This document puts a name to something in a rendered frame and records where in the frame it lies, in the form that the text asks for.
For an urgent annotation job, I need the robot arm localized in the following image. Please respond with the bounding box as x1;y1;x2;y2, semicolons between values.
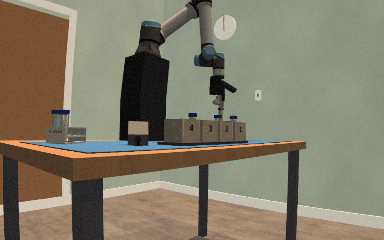
134;0;225;76

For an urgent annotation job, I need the beige tube rack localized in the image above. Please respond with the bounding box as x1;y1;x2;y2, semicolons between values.
46;126;87;144

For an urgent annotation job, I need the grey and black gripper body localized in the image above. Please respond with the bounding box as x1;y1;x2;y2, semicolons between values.
209;75;225;96

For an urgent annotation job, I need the beige bucket adapter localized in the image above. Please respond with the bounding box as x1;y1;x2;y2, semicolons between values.
164;119;201;144
233;122;247;142
218;121;234;142
200;120;218;143

